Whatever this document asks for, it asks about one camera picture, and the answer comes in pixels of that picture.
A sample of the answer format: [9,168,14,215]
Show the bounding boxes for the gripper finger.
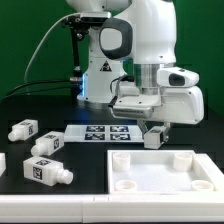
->
[137,120,148,135]
[162,122,171,141]

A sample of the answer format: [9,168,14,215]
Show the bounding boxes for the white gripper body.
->
[108,75,204,124]

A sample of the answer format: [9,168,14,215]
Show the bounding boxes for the white square table top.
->
[107,150,215,194]

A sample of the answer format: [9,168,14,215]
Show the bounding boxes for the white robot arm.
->
[66,0,204,135]

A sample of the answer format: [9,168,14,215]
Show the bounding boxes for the white left fence block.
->
[0,153,6,177]

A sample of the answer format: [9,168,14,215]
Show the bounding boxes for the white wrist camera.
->
[157,67,199,88]

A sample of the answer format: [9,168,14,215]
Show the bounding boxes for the white marker base plate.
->
[64,125,143,143]

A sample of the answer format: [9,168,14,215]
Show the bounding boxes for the white right fence rail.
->
[191,154,224,194]

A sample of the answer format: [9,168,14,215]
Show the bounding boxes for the white fence rail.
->
[191,154,224,194]
[0,193,224,223]

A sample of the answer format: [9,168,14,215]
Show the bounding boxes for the black cables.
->
[0,78,81,103]

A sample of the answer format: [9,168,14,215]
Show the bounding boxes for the grey cable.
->
[23,13,81,84]

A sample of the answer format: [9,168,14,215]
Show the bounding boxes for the white front fence rail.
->
[0,193,224,223]

